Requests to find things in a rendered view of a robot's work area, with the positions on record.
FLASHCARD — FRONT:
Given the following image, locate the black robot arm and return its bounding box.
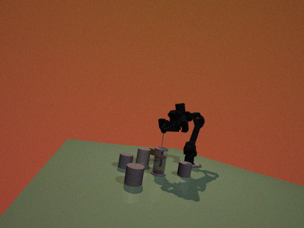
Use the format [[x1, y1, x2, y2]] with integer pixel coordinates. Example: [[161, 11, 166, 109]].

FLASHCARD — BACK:
[[168, 103, 205, 164]]

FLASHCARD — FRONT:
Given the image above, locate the glass coffee press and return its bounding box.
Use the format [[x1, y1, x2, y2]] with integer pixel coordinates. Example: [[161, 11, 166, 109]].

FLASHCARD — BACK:
[[151, 128, 168, 177]]

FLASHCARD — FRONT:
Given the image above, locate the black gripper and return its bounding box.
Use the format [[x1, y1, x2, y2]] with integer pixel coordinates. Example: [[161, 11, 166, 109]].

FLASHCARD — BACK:
[[158, 118, 189, 133]]

